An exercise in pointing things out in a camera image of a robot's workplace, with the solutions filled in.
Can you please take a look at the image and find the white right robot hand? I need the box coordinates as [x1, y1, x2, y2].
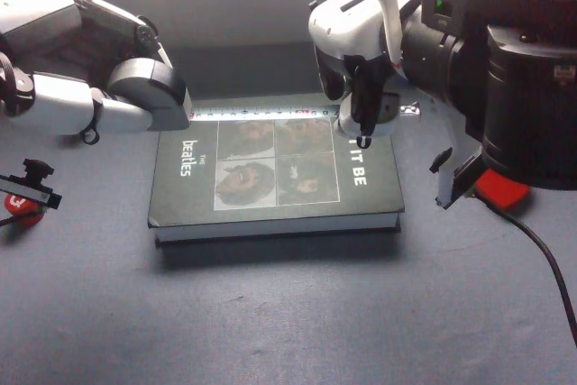
[307, 0, 427, 150]

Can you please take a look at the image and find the white grey tape measure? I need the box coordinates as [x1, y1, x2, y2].
[106, 58, 424, 133]

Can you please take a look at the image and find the black Let It Be album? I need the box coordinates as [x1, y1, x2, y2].
[147, 96, 406, 249]

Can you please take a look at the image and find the red heart block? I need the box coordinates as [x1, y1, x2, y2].
[475, 168, 531, 211]

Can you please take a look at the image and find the grey table cloth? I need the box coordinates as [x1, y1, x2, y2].
[0, 41, 577, 385]

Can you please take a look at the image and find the red cylinder block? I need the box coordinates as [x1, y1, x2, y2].
[0, 193, 44, 228]

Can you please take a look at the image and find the black camera cable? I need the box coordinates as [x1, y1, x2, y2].
[486, 202, 577, 336]

